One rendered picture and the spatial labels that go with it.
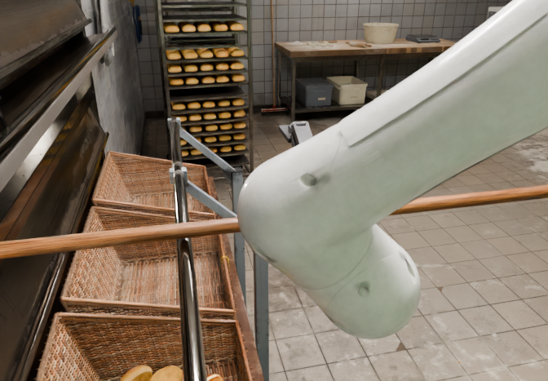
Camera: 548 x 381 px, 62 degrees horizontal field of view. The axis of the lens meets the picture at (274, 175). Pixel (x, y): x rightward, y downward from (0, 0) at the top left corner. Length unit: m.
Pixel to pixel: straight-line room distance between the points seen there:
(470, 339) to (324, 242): 2.20
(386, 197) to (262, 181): 0.11
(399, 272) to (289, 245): 0.13
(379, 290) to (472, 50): 0.23
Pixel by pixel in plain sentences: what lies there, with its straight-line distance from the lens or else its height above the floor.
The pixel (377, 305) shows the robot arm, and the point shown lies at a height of 1.35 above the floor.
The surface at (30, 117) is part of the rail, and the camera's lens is 0.82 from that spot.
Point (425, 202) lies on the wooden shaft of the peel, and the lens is 1.02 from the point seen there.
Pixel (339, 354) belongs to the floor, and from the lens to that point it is 2.34.
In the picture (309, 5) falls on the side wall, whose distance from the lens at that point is 6.01.
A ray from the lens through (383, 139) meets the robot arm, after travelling 0.37.
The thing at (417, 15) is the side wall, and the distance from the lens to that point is 6.61.
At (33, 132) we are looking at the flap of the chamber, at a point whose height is 1.41.
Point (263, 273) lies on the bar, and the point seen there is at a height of 0.82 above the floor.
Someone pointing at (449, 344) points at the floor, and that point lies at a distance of 2.51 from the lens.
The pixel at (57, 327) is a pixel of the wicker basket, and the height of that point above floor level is 0.84.
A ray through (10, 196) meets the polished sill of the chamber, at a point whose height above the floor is 1.18.
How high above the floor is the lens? 1.64
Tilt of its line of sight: 23 degrees down
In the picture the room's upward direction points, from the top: straight up
